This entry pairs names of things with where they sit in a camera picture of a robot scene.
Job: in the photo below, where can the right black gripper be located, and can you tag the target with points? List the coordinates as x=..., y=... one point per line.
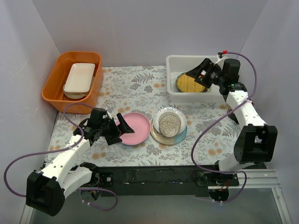
x=208, y=74

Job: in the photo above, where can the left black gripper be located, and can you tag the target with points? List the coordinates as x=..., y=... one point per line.
x=114, y=129

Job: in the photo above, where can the olive green plate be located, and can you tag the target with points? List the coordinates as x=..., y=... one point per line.
x=194, y=87

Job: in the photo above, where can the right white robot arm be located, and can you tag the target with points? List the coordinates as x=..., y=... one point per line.
x=256, y=141

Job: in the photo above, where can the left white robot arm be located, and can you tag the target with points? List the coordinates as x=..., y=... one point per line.
x=48, y=188

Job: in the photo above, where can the clear white plastic bin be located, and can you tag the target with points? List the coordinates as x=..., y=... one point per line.
x=178, y=64

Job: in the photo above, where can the pink plate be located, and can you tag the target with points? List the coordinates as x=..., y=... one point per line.
x=141, y=126

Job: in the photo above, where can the light blue plate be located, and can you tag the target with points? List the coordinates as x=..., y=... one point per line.
x=132, y=145

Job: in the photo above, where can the floral patterned table mat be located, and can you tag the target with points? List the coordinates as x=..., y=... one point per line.
x=143, y=90

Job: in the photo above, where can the red and black mug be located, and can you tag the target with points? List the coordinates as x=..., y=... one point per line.
x=232, y=116

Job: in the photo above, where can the white fluted plate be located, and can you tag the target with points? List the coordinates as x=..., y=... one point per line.
x=169, y=110

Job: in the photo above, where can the cream and blue plate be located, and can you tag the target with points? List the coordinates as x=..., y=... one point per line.
x=165, y=140

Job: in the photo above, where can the white rectangular dish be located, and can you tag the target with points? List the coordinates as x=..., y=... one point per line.
x=79, y=78

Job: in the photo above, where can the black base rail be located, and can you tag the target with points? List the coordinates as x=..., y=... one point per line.
x=158, y=180

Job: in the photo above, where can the aluminium frame rail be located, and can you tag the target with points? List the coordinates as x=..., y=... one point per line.
x=253, y=178

